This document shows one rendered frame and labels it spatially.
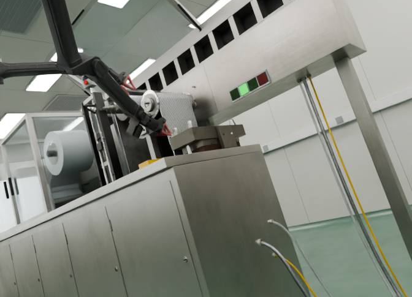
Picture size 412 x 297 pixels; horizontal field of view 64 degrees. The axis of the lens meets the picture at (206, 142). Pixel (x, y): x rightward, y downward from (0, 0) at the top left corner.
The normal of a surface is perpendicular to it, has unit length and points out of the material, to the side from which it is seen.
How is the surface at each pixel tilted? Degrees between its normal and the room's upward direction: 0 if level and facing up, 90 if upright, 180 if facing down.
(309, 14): 90
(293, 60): 90
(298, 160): 90
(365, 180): 90
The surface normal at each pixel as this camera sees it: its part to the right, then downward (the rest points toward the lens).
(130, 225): -0.66, 0.07
